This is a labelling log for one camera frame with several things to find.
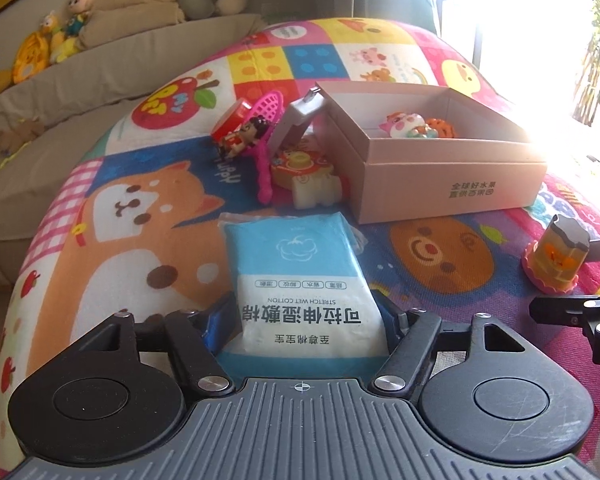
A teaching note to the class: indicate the colourful printed play mat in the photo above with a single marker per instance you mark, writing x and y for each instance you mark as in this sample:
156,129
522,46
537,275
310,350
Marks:
130,240

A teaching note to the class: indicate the small doll figure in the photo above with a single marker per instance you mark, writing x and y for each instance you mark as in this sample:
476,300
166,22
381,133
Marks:
242,137

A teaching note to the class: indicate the white toy bottle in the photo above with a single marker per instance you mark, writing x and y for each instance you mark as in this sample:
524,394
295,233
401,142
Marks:
312,192

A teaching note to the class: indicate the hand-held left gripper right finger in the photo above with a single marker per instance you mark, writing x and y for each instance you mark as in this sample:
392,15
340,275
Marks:
393,316

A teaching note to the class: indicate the pink yellow cupcake toy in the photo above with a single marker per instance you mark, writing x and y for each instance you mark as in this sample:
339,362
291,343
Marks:
550,255

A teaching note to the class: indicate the small yellow plush toy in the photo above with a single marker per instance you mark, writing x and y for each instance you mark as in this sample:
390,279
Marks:
50,25

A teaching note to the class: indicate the yellow orange cushion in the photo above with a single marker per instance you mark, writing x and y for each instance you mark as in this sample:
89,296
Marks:
30,57

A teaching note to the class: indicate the red-haired plush doll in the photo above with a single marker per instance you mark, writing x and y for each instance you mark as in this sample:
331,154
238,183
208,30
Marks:
77,10

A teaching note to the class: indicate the blue white cotton pad packet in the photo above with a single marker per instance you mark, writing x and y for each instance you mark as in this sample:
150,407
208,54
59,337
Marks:
300,270

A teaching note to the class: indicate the white grey flip device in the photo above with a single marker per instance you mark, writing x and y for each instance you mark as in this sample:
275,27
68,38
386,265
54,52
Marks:
292,120

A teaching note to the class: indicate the red round tin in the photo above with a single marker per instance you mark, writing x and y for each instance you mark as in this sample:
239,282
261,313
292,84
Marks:
227,120

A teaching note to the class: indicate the pink toy strainer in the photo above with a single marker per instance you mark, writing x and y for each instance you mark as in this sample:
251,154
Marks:
266,110

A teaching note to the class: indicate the orange round toy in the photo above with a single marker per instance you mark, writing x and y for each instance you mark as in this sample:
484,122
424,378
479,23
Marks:
442,128

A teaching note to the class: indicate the pink cardboard box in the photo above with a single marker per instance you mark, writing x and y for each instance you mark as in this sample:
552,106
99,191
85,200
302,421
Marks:
430,182

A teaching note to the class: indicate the beige sofa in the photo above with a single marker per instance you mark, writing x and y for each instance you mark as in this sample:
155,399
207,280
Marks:
55,125

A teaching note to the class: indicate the pink white cat toy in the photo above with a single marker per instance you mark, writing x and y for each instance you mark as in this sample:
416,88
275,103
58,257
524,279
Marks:
402,125

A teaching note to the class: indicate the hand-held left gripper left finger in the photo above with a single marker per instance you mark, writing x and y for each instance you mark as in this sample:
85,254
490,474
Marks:
221,321

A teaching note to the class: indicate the folded beige blanket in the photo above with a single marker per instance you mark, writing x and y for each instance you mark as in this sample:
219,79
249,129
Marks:
130,20

